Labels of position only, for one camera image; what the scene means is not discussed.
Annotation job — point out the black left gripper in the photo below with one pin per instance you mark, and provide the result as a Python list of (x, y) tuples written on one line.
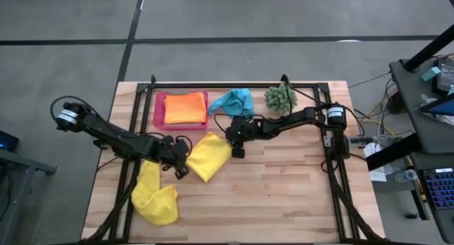
[(174, 152)]

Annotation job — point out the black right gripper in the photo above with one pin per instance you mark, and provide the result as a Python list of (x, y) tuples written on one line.
[(244, 131)]

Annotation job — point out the yellow microfiber towel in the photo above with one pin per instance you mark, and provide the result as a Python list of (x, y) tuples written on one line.
[(154, 199), (209, 156)]

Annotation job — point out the orange microfiber towel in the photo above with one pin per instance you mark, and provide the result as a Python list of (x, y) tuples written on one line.
[(186, 108)]

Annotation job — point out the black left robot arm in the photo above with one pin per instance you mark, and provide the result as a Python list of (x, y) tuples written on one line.
[(117, 142)]

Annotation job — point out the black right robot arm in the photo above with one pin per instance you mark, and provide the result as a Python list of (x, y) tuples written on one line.
[(294, 117)]

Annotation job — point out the blue microfiber towel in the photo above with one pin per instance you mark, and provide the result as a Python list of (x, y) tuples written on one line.
[(236, 101)]

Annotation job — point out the pink translucent plastic tray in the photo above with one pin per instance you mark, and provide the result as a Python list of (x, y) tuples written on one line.
[(158, 113)]

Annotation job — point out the green artificial potted plant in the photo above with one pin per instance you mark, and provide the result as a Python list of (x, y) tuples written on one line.
[(278, 98)]

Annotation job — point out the white paper sheet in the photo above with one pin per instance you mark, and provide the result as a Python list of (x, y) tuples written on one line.
[(376, 167)]

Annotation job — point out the grey metal shelf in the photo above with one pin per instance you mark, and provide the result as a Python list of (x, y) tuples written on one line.
[(21, 167)]

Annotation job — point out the clear plastic water bottle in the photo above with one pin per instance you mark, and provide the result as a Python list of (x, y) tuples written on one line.
[(408, 175)]

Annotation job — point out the dark device with blue light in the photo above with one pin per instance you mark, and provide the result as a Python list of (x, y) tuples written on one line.
[(7, 141)]

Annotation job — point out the dark computer desk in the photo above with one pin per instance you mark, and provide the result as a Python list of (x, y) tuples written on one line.
[(416, 159)]

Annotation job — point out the grey side desk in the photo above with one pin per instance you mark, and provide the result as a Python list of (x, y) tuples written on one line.
[(432, 138)]

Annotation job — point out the backlit computer keyboard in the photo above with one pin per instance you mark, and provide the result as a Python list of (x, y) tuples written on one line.
[(441, 188)]

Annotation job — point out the small teal box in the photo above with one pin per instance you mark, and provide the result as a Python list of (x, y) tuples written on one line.
[(430, 74)]

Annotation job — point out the tablet with blue screen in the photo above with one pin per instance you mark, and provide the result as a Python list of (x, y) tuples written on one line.
[(441, 106)]

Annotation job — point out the black slanted pole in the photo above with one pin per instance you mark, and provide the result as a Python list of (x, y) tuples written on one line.
[(425, 49)]

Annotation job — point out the black electronic device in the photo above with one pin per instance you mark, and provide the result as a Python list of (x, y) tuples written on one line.
[(445, 78)]

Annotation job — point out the black aluminium rig frame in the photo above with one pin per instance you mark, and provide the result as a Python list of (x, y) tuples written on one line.
[(230, 85)]

